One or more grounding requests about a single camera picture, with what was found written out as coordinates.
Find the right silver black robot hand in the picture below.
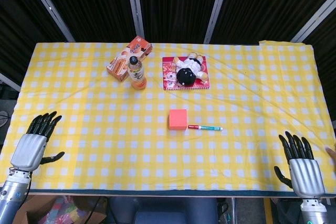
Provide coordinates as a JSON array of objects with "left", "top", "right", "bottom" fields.
[{"left": 274, "top": 131, "right": 326, "bottom": 198}]

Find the red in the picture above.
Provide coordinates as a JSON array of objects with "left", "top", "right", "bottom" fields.
[{"left": 187, "top": 125, "right": 224, "bottom": 132}]

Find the red floral spiral notebook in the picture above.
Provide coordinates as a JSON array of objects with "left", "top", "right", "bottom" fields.
[{"left": 162, "top": 56, "right": 211, "bottom": 91}]

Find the plush doll white outfit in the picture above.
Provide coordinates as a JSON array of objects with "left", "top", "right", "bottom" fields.
[{"left": 173, "top": 52, "right": 209, "bottom": 86}]

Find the grey metal frame post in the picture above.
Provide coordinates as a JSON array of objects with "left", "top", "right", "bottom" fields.
[
  {"left": 22, "top": 0, "right": 76, "bottom": 43},
  {"left": 124, "top": 0, "right": 145, "bottom": 40},
  {"left": 203, "top": 0, "right": 233, "bottom": 44},
  {"left": 0, "top": 73, "right": 22, "bottom": 92},
  {"left": 290, "top": 0, "right": 336, "bottom": 43}
]

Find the cardboard box with colourful contents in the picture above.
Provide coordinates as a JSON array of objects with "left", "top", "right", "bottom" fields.
[{"left": 13, "top": 195, "right": 108, "bottom": 224}]

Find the orange-pink sticky note block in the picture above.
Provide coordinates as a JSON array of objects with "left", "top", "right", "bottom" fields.
[{"left": 169, "top": 109, "right": 188, "bottom": 131}]

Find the human hand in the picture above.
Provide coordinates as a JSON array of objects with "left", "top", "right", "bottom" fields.
[{"left": 325, "top": 146, "right": 336, "bottom": 166}]

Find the yellow white checkered tablecloth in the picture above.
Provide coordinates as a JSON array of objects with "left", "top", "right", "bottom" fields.
[{"left": 0, "top": 40, "right": 336, "bottom": 192}]

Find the orange drink bottle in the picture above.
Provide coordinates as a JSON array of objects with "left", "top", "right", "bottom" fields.
[{"left": 127, "top": 56, "right": 146, "bottom": 90}]

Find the orange snack box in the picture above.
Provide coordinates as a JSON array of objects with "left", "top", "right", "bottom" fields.
[{"left": 106, "top": 36, "right": 153, "bottom": 82}]

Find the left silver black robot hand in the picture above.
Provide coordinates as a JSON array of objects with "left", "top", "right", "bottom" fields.
[{"left": 10, "top": 111, "right": 66, "bottom": 173}]

